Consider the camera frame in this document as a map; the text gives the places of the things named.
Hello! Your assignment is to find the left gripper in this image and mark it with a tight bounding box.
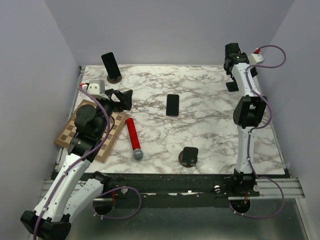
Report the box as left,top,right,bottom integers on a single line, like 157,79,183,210
94,89,133,138

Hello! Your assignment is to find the black phone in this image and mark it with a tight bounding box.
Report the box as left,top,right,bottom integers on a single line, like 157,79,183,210
101,52,121,79

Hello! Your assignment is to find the purple-edged phone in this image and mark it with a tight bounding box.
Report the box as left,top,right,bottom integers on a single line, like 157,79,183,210
166,94,180,117

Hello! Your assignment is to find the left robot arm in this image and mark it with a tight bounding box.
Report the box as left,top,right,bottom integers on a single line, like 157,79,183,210
20,86,133,240

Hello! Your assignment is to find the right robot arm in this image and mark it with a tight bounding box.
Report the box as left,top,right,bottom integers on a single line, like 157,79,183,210
223,43,266,197

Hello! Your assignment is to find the round stand back left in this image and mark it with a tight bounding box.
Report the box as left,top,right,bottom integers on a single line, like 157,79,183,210
107,75,123,84

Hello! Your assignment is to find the round stand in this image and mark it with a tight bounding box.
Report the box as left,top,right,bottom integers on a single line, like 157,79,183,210
178,146,199,168
107,75,123,84

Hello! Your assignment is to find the round stand front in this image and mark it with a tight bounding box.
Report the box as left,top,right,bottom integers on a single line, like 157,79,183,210
178,146,199,168

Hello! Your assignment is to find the black stand back right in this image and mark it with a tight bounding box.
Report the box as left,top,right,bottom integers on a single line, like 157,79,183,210
225,74,239,93

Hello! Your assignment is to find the red glitter microphone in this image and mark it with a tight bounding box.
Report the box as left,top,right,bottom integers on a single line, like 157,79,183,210
126,117,144,161

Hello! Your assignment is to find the wooden chessboard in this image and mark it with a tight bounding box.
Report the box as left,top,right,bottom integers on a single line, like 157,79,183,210
54,99,129,163

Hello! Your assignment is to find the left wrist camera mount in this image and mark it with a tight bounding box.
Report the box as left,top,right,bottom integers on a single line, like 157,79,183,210
79,80,106,97

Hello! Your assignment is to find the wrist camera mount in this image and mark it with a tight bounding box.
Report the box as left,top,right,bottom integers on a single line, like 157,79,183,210
79,80,106,97
247,48,265,66

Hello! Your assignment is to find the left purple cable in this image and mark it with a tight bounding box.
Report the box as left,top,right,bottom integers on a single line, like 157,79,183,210
32,86,143,240

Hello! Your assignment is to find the purple cable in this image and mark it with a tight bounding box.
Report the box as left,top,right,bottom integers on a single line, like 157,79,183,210
228,44,287,218
32,86,143,240

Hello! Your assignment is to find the black base frame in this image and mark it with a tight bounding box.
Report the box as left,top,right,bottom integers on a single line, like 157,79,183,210
102,173,260,209

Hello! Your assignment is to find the aluminium rail left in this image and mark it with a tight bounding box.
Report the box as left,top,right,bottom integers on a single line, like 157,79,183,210
29,66,85,236

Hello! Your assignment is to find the aluminium rail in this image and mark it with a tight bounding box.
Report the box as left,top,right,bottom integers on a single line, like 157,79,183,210
29,66,85,236
256,178,305,199

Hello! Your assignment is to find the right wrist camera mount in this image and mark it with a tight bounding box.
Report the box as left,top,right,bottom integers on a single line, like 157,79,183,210
247,48,265,66

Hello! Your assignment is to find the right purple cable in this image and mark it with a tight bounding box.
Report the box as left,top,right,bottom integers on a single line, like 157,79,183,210
228,44,287,218

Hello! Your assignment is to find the aluminium rail right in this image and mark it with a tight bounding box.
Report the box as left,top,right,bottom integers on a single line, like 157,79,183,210
256,178,305,199

